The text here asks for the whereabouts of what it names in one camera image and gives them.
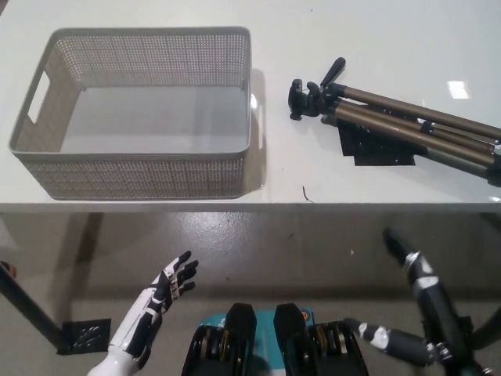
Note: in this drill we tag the black right hand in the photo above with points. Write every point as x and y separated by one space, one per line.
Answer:
438 313

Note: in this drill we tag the bronze and black tripod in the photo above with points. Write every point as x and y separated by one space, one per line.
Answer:
313 100

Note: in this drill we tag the white and black left hand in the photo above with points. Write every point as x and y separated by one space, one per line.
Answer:
156 297

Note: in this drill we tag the grey perforated plastic basket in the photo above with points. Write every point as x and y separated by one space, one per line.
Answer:
129 176

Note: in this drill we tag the black tape patch on desk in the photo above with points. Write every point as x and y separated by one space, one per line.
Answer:
372 150

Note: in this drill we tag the black tape patch on floor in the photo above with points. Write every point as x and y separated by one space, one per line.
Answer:
84 335

